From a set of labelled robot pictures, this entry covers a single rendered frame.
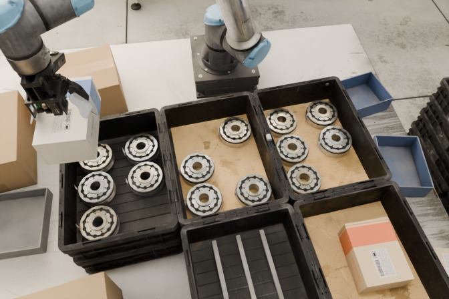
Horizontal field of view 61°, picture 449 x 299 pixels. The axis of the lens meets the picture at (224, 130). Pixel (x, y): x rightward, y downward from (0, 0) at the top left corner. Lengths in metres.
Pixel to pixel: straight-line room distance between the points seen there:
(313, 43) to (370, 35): 1.30
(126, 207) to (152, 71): 0.68
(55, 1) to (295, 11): 2.49
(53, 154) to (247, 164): 0.56
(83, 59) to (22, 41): 0.75
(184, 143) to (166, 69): 0.49
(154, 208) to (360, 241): 0.57
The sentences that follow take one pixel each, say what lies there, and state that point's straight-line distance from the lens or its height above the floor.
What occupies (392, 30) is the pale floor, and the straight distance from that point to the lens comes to 3.14.
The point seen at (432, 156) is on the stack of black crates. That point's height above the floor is 0.28.
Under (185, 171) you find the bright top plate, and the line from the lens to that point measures 1.14.
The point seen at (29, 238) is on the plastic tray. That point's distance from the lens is 1.36.
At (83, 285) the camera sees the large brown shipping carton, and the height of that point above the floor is 0.90.
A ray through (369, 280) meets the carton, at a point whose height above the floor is 0.91.
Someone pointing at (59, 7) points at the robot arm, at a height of 1.42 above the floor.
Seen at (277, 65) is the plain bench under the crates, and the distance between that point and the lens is 1.64.
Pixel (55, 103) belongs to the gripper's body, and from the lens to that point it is 0.87.
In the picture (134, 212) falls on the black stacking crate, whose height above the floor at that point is 0.83.
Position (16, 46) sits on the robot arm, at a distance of 0.79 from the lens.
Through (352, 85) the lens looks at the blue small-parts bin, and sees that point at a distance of 1.61.
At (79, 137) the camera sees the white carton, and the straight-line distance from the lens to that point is 0.93.
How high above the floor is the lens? 1.85
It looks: 55 degrees down
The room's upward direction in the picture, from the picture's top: straight up
